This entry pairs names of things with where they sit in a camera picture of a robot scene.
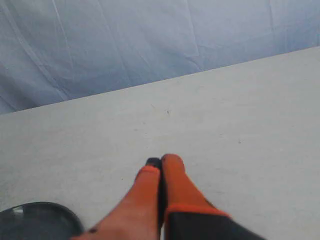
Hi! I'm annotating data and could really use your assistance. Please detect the round steel plate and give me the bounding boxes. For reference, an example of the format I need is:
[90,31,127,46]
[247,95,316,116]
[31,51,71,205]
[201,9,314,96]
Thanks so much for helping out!
[0,201,84,240]

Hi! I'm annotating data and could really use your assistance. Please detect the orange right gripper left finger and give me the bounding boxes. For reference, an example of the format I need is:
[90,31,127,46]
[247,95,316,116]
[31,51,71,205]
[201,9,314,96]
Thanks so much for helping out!
[72,157,162,240]

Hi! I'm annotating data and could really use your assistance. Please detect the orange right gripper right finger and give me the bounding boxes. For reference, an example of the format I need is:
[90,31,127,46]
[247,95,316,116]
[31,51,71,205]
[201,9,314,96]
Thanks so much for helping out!
[161,154,262,240]

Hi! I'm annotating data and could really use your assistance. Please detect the blue backdrop cloth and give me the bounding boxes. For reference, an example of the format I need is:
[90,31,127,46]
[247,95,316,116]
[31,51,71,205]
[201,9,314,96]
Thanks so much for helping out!
[0,0,320,114]

